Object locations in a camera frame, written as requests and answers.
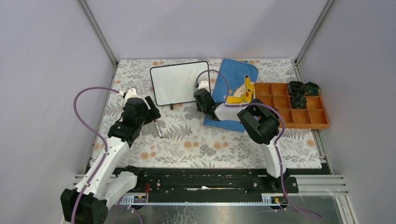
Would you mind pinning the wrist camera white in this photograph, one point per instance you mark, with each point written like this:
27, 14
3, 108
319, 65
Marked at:
131, 93
203, 85

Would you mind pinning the dark patterned cloth roll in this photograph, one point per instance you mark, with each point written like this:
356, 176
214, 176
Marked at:
296, 88
298, 102
312, 89

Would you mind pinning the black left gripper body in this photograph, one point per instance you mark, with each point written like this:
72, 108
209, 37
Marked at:
147, 118

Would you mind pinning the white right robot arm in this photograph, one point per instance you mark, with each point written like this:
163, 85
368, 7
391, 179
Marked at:
261, 122

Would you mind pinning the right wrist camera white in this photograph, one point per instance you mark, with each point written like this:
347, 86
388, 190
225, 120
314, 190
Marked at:
203, 85

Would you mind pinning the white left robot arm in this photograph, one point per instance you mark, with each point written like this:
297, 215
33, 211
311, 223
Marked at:
91, 199

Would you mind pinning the white whiteboard black frame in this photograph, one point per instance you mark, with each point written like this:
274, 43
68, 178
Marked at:
176, 84

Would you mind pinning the blue Pikachu cloth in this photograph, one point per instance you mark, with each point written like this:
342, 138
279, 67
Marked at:
241, 77

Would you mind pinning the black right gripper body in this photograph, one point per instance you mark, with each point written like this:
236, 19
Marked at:
200, 108

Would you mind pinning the white whiteboard marker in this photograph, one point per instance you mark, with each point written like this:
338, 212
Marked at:
158, 129

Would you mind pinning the orange compartment tray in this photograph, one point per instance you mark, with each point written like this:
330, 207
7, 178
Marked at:
312, 116

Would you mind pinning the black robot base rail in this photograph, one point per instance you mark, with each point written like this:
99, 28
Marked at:
217, 186

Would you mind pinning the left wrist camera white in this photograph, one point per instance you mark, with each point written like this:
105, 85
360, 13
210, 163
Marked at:
131, 93

